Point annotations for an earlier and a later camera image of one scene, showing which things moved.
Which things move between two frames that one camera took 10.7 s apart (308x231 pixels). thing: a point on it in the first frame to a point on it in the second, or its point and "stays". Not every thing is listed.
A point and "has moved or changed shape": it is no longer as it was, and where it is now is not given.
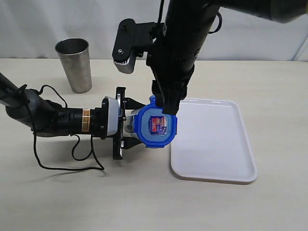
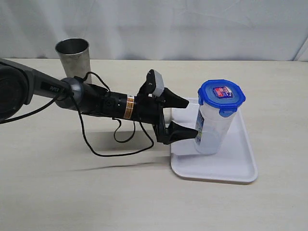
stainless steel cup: (75, 53) stays
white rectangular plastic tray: (212, 142) stays
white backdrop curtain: (29, 29) stays
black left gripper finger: (127, 142) to (177, 132)
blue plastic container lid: (152, 128) has moved or changed shape
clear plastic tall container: (130, 115) to (212, 130)
